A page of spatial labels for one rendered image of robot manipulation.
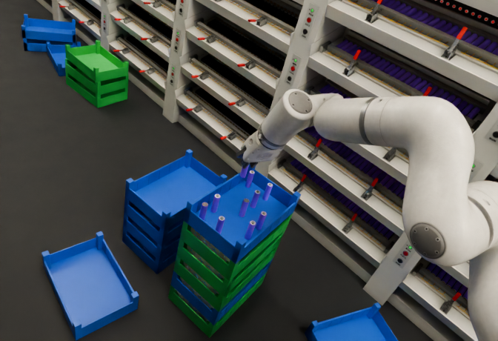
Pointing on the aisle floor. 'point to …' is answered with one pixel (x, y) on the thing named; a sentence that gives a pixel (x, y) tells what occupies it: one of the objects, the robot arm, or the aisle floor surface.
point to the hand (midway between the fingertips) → (249, 161)
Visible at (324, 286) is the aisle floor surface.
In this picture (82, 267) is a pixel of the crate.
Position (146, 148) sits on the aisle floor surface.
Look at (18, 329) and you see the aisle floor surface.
